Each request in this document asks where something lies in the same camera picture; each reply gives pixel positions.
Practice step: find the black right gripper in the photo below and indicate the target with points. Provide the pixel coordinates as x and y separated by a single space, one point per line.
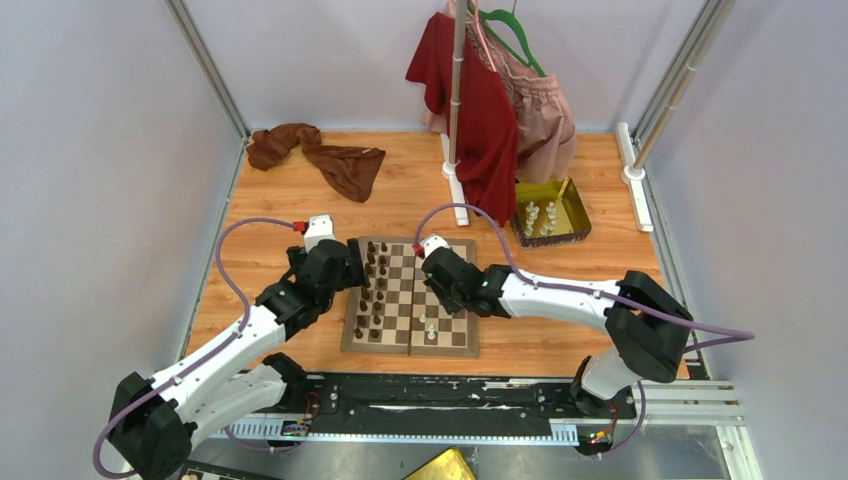
449 306

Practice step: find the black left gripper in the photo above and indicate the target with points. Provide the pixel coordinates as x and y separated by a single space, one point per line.
356 277

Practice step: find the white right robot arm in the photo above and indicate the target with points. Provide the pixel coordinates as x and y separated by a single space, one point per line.
646 326

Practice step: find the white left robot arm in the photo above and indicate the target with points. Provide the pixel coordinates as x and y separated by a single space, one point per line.
155 422

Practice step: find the wooden chess board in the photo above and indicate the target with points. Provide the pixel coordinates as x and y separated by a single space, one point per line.
397 330

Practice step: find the white chess pieces in tray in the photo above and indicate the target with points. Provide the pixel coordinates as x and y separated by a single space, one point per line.
540 219

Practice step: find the brown crumpled cloth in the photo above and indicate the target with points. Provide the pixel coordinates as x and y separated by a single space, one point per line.
349 170

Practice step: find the yellow transparent tray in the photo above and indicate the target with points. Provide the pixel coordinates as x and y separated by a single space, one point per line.
573 225

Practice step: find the white clothes rack stand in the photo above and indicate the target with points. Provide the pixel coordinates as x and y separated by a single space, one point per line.
450 140

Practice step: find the red hanging shirt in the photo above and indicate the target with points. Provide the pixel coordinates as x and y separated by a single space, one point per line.
487 130

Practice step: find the pink hanging garment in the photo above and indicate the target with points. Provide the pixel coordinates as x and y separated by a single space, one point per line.
547 139

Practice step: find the yellow object at bottom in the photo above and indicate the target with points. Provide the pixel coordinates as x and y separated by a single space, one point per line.
450 464

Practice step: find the white corner rack foot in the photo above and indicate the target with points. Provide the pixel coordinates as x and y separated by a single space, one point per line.
633 178

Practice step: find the green clothes hanger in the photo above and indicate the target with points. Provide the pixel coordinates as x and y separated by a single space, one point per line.
509 19

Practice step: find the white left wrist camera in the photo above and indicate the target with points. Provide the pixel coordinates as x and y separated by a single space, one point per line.
318 228

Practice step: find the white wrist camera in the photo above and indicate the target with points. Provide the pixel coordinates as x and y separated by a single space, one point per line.
430 244
318 228

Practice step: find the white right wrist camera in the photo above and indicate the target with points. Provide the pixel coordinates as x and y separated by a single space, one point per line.
430 244

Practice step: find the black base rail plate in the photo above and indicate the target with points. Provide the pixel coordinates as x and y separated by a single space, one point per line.
419 408

